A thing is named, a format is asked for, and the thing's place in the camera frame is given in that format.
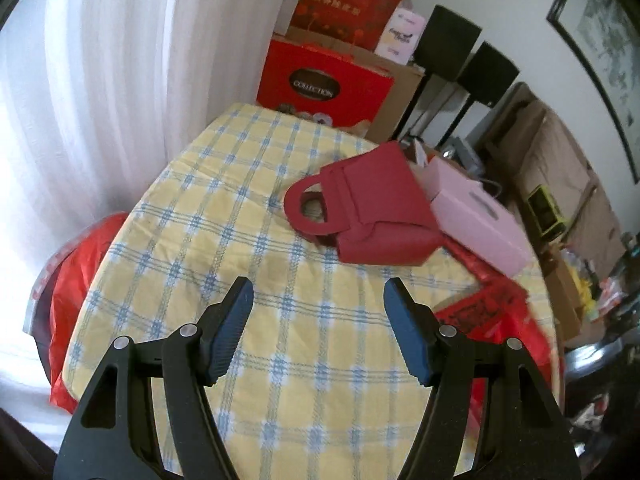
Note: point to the pink box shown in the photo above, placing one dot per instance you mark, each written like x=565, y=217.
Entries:
x=480, y=225

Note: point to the white appliance box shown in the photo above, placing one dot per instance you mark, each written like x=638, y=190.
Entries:
x=462, y=152

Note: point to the large beige cushion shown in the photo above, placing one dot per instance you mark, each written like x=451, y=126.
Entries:
x=560, y=170

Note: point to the red cookie box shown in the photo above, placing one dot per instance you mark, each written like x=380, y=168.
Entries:
x=320, y=85

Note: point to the red plastic bag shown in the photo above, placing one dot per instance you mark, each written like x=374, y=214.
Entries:
x=75, y=285

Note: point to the yellow checked tablecloth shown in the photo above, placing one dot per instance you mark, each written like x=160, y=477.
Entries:
x=225, y=200

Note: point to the framed ink painting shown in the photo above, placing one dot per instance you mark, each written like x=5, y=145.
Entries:
x=610, y=35

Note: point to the brown sofa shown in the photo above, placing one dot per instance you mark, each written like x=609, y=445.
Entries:
x=510, y=110

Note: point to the long red foil packet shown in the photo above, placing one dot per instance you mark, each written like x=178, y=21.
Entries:
x=480, y=310

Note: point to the large brown cardboard box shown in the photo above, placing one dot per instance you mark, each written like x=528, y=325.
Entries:
x=400, y=95

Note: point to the dark red handbag-shaped box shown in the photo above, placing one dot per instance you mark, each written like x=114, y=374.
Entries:
x=380, y=195

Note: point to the red gold-print gift bag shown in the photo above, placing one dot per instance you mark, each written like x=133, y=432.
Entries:
x=345, y=5

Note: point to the black speaker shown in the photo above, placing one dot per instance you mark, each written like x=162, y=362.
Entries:
x=447, y=42
x=487, y=75

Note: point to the white curtain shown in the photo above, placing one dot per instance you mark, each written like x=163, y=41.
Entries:
x=125, y=85

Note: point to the green portable power station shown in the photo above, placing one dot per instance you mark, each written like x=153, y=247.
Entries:
x=547, y=212

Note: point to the shallow cardboard tray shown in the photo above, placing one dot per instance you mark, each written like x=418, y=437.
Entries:
x=565, y=295

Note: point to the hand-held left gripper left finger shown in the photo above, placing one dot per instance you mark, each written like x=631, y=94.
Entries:
x=232, y=330

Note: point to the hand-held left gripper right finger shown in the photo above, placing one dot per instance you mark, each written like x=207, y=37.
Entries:
x=407, y=335

